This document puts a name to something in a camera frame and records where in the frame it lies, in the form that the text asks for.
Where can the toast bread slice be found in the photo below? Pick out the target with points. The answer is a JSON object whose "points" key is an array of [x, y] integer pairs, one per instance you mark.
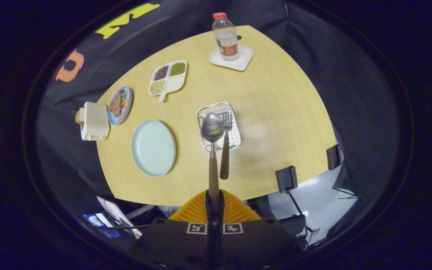
{"points": [[79, 117]]}

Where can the metal perforated tray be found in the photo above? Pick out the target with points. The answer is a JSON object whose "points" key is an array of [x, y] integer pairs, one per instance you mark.
{"points": [[234, 140]]}

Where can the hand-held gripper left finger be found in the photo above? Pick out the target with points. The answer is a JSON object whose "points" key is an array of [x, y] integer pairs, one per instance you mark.
{"points": [[178, 245]]}

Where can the white divided dish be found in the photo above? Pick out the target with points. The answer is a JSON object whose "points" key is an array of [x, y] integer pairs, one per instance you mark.
{"points": [[176, 82]]}

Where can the dark red beans pile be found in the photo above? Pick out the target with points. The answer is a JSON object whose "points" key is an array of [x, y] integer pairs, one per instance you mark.
{"points": [[161, 73]]}

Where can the green beans pile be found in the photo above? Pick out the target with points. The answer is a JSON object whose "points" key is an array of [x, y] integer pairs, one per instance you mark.
{"points": [[177, 69]]}

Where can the pale green plate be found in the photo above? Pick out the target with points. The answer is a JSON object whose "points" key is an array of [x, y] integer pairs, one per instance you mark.
{"points": [[152, 148]]}

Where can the white paper sheet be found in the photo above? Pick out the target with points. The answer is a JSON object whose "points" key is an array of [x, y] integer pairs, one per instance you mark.
{"points": [[116, 215]]}

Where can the brown meat slice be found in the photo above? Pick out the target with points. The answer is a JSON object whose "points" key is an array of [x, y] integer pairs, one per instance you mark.
{"points": [[116, 105]]}

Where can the clear water bottle red cap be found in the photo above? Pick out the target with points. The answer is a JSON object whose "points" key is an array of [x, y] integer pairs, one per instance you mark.
{"points": [[226, 41]]}

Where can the white toaster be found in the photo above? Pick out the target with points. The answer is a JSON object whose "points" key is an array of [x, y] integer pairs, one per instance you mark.
{"points": [[95, 122]]}

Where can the white square coaster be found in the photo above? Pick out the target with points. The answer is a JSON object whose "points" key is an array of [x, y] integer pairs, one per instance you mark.
{"points": [[244, 60]]}

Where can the black table clamp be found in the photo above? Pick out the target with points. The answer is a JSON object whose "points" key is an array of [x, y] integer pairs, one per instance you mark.
{"points": [[286, 179], [333, 157]]}

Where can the blue plate with food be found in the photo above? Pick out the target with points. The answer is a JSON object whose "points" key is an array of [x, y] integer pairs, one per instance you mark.
{"points": [[128, 98]]}

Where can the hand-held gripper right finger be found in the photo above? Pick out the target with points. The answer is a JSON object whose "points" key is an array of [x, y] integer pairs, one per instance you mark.
{"points": [[253, 245]]}

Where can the laptop with lit screen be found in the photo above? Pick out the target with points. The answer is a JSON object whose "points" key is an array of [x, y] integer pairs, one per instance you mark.
{"points": [[97, 221]]}

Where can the yellow soybeans pile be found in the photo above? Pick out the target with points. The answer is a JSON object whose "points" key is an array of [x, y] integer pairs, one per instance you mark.
{"points": [[157, 87]]}

